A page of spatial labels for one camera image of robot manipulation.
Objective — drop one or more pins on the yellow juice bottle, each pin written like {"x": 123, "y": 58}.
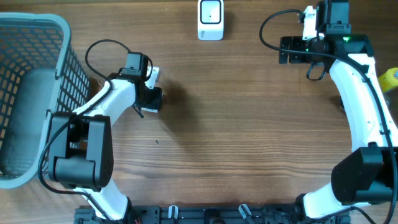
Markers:
{"x": 388, "y": 81}

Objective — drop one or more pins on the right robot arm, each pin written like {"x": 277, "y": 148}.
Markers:
{"x": 368, "y": 175}

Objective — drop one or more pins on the white barcode scanner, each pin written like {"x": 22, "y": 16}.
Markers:
{"x": 210, "y": 20}

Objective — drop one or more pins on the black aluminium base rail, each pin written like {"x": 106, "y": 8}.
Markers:
{"x": 267, "y": 214}

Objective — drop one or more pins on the red white snack box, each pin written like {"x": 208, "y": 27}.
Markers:
{"x": 150, "y": 110}

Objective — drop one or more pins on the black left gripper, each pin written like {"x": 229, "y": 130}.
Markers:
{"x": 155, "y": 102}

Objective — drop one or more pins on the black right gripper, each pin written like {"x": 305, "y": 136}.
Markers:
{"x": 294, "y": 43}

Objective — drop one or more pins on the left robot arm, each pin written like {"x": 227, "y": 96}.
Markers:
{"x": 79, "y": 153}

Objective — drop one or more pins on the grey plastic shopping basket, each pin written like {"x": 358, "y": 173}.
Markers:
{"x": 40, "y": 75}

